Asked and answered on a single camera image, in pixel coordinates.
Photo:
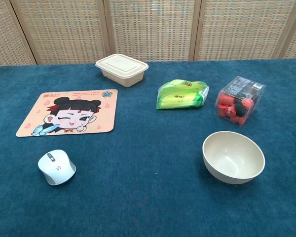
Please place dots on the clear box with red items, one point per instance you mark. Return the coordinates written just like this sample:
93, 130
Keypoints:
239, 101

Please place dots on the cream round bowl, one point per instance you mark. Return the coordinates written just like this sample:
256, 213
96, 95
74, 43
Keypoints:
233, 158

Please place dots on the pink cartoon girl mouse pad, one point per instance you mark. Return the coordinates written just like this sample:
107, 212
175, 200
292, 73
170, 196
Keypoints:
71, 113

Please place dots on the blue table cloth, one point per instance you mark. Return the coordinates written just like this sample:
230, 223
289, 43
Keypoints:
138, 172

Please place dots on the woven folding screen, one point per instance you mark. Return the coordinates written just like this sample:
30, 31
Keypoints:
148, 29

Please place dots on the green plastic wipes pack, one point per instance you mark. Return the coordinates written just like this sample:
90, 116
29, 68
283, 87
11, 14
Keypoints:
180, 95

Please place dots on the beige lidded food container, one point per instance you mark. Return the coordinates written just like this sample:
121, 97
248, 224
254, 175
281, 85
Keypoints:
122, 67

